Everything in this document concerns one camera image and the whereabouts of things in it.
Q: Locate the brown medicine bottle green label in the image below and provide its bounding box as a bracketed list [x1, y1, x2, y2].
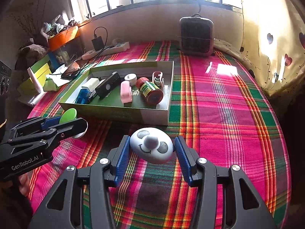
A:
[136, 77, 164, 105]

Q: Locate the white tube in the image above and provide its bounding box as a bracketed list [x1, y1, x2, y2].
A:
[27, 67, 44, 93]

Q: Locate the small white jar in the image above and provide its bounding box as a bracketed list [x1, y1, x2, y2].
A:
[124, 73, 138, 85]

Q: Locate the pile of trinkets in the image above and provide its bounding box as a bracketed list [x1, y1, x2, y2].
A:
[40, 14, 80, 39]

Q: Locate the blue usb dongle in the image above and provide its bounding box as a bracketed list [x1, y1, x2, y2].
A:
[74, 89, 94, 105]

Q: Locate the black cable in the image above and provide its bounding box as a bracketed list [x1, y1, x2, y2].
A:
[62, 27, 110, 75]

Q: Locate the green-capped white knob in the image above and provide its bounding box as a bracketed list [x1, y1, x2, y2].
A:
[58, 108, 87, 139]

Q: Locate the green cardboard box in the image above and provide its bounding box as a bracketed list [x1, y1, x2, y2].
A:
[58, 61, 174, 126]

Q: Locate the cream heart print curtain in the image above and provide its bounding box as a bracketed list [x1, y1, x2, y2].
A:
[238, 0, 305, 96]

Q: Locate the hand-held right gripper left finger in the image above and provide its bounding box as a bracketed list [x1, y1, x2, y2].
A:
[28, 135, 131, 229]

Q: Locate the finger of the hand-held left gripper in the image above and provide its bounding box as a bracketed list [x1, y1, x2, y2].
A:
[7, 118, 88, 148]
[11, 116, 66, 134]

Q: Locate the brown checked bag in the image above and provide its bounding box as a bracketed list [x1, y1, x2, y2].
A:
[15, 38, 49, 71]

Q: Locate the green tissue pack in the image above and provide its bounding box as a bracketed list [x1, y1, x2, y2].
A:
[43, 75, 63, 92]

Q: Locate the white charger adapter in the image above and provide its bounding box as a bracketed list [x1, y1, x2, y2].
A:
[82, 77, 100, 92]

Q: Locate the orange box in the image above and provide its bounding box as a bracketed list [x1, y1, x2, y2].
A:
[48, 27, 80, 51]

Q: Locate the white panda face toy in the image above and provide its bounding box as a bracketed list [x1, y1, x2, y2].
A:
[130, 127, 177, 164]

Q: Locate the white power strip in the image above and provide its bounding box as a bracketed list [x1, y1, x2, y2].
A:
[82, 42, 130, 60]

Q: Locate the white paper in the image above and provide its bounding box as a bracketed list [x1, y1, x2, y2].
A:
[46, 65, 79, 86]

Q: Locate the grey appliance with knobs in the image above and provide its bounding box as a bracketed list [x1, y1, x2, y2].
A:
[0, 61, 12, 98]

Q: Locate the pink green plaid blanket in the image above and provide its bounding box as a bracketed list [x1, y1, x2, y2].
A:
[27, 39, 292, 229]

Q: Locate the blue carton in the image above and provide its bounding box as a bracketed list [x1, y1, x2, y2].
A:
[48, 52, 59, 71]

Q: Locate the black phone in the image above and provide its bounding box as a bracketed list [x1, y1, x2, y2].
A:
[61, 61, 87, 79]

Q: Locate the pink and white clip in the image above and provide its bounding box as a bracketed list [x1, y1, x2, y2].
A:
[152, 71, 165, 89]

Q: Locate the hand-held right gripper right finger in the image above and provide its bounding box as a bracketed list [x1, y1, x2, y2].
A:
[175, 135, 278, 229]

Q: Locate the yellow green box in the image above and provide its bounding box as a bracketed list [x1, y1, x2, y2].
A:
[18, 55, 54, 96]

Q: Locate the black rectangular device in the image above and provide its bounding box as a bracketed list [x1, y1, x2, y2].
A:
[95, 72, 121, 99]

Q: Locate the black charger plug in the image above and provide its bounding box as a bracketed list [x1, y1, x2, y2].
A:
[92, 37, 105, 51]

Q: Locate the person's left hand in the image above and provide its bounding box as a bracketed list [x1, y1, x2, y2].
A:
[0, 173, 31, 197]

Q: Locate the pink oval case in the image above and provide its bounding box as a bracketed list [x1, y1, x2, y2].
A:
[120, 81, 132, 104]

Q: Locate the dark portable heater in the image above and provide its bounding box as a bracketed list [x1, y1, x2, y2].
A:
[179, 14, 215, 57]

